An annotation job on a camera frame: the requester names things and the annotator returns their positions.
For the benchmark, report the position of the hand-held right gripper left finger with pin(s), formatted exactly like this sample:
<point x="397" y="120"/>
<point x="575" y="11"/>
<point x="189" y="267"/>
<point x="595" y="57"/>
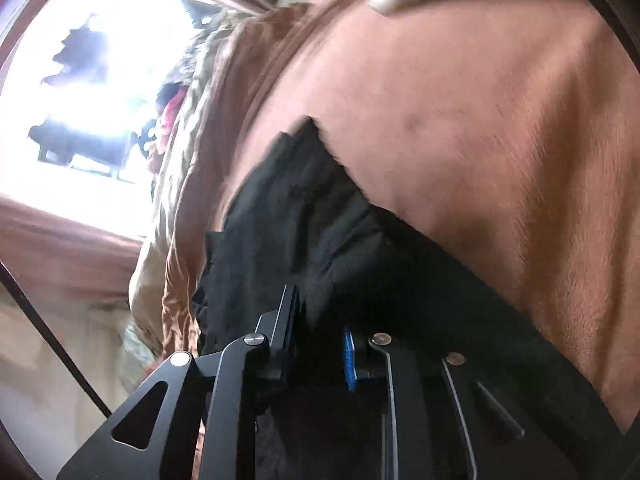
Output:
<point x="286" y="332"/>

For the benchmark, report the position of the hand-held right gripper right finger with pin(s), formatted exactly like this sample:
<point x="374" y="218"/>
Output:
<point x="350" y="360"/>

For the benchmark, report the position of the black garment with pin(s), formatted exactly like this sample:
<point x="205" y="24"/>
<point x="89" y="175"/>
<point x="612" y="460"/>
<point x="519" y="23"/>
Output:
<point x="300" y="220"/>

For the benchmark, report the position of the beige crumpled blanket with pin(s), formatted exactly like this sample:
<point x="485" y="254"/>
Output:
<point x="185" y="160"/>

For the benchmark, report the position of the red cloth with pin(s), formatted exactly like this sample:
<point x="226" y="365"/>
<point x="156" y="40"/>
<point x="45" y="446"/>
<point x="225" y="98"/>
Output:
<point x="171" y="109"/>

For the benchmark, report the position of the brown bed sheet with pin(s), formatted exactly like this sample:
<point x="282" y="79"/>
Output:
<point x="450" y="110"/>

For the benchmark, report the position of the bright window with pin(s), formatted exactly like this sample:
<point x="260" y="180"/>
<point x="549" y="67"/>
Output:
<point x="125" y="85"/>

